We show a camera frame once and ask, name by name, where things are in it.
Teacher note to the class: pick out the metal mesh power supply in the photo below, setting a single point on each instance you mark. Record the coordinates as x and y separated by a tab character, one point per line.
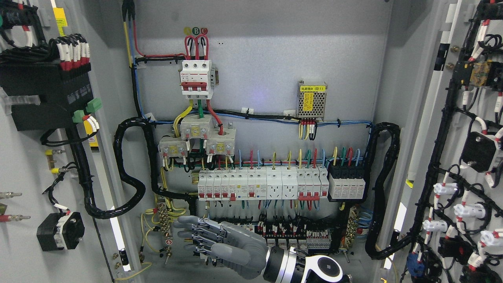
311	99

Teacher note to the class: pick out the grey current transformer group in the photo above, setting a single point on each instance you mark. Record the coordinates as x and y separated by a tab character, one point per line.
194	130

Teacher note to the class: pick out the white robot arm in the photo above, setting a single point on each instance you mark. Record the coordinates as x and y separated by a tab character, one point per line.
288	266

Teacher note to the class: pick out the white breaker and socket row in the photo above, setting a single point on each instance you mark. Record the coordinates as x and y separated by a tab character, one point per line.
264	183

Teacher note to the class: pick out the black surge protector block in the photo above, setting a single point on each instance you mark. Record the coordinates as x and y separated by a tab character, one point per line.
347	183

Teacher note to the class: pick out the relay and terminal row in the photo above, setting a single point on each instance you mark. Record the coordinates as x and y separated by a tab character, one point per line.
310	236

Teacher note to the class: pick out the red three pole main breaker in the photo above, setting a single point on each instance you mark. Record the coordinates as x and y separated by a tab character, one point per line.
197	81

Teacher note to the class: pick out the black selector switch rear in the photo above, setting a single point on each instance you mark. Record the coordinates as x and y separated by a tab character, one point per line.
59	232

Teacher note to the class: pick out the grey cabinet door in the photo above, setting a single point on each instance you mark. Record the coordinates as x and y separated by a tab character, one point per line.
441	221
24	169

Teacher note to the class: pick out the black meter rear housing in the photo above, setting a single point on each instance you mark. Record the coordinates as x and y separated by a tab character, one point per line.
43	96

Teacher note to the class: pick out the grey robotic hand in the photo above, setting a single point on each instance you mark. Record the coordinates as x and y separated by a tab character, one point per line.
237	248

